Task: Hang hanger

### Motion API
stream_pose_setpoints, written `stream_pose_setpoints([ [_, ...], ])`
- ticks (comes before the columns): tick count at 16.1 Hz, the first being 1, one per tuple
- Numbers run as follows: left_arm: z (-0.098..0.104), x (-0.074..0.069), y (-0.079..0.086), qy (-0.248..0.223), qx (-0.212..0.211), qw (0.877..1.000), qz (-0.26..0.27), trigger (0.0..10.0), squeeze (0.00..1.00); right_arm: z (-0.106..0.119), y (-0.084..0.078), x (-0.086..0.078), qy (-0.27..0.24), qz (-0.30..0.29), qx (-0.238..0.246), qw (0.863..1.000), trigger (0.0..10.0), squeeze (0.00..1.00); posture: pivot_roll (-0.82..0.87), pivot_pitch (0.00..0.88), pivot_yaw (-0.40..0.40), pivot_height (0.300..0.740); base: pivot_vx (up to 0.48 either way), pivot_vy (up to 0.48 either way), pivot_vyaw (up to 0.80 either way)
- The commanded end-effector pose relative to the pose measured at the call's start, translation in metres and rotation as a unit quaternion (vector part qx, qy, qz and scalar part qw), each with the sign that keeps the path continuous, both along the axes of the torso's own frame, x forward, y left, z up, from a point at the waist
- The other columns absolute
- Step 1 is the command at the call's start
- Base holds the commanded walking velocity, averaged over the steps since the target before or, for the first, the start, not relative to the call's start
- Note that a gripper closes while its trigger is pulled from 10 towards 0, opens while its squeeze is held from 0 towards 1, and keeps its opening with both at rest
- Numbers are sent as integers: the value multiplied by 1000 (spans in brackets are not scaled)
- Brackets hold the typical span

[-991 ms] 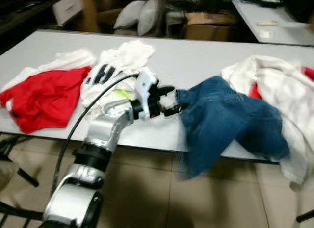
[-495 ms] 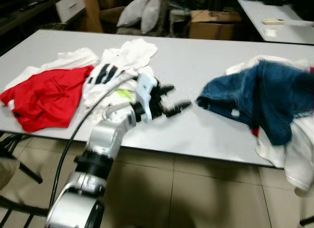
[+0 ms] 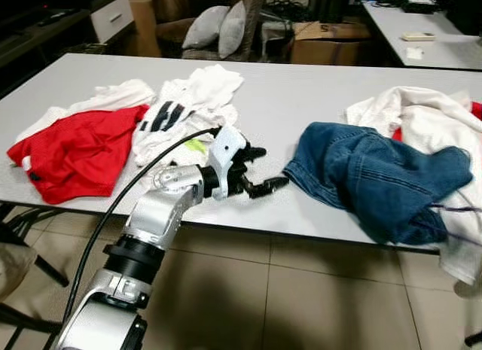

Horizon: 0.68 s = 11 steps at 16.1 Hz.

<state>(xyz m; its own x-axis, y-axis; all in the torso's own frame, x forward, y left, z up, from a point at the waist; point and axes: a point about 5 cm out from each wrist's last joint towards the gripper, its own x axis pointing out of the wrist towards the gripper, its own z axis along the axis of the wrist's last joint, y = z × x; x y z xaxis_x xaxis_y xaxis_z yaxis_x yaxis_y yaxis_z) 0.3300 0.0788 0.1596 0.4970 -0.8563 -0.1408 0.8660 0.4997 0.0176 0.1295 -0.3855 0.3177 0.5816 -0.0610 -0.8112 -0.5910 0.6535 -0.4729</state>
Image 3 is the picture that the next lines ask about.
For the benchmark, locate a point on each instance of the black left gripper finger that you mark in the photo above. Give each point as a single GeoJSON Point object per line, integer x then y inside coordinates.
{"type": "Point", "coordinates": [254, 152]}
{"type": "Point", "coordinates": [269, 187]}

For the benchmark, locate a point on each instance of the red garment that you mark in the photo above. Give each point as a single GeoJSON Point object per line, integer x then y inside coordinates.
{"type": "Point", "coordinates": [477, 111]}
{"type": "Point", "coordinates": [75, 154]}

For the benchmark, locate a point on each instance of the white drawer cabinet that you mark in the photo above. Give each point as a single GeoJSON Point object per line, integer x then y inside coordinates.
{"type": "Point", "coordinates": [113, 17]}

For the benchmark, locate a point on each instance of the white remote control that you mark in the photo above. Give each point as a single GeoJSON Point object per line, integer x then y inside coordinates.
{"type": "Point", "coordinates": [418, 37]}

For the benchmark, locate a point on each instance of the black desk device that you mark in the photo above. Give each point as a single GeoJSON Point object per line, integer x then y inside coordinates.
{"type": "Point", "coordinates": [422, 5]}

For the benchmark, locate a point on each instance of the small white paper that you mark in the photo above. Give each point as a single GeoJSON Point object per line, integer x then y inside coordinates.
{"type": "Point", "coordinates": [415, 54]}

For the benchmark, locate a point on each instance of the white shirt with black print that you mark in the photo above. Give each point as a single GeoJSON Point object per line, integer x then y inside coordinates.
{"type": "Point", "coordinates": [151, 147]}

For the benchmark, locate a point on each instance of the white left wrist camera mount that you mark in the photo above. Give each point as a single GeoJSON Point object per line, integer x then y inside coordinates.
{"type": "Point", "coordinates": [226, 147]}

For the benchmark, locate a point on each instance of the brown cardboard box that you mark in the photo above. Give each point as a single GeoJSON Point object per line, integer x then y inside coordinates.
{"type": "Point", "coordinates": [331, 45]}

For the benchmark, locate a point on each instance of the brown armchair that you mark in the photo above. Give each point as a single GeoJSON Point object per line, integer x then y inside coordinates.
{"type": "Point", "coordinates": [169, 11]}

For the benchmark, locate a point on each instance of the blue denim garment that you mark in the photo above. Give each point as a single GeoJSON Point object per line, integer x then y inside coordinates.
{"type": "Point", "coordinates": [361, 169]}

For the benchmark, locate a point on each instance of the grey table with black legs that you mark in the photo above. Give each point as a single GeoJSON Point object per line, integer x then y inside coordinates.
{"type": "Point", "coordinates": [301, 94]}

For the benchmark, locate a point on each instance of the white desk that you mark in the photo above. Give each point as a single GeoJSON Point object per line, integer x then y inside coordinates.
{"type": "Point", "coordinates": [452, 49]}

